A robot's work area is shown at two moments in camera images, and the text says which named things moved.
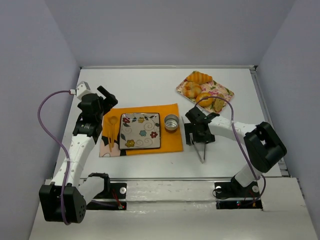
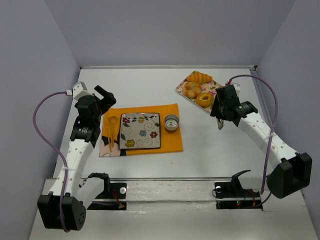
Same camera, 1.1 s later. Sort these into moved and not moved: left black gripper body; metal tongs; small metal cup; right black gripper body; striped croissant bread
Moved: right black gripper body; metal tongs
Not moved: striped croissant bread; small metal cup; left black gripper body
